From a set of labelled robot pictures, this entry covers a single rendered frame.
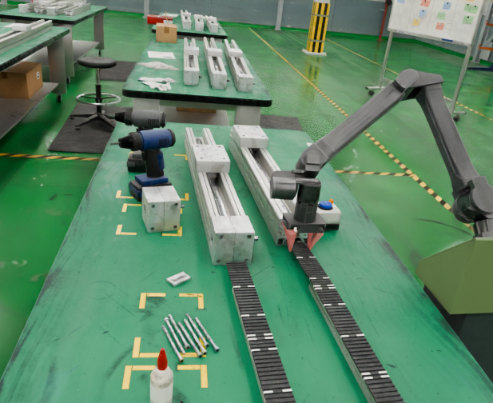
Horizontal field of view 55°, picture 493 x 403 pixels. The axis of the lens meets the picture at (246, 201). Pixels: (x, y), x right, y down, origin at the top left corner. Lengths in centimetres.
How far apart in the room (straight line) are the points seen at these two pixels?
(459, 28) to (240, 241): 583
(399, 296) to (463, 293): 14
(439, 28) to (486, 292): 591
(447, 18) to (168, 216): 593
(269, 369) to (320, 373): 11
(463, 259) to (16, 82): 433
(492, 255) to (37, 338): 97
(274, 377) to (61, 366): 39
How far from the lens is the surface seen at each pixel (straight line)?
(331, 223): 144
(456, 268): 120
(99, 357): 97
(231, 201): 135
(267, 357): 92
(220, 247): 118
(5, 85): 495
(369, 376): 95
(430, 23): 709
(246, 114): 306
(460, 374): 108
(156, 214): 132
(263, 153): 175
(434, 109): 142
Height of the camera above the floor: 145
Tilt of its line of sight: 25 degrees down
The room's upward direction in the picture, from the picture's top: 6 degrees clockwise
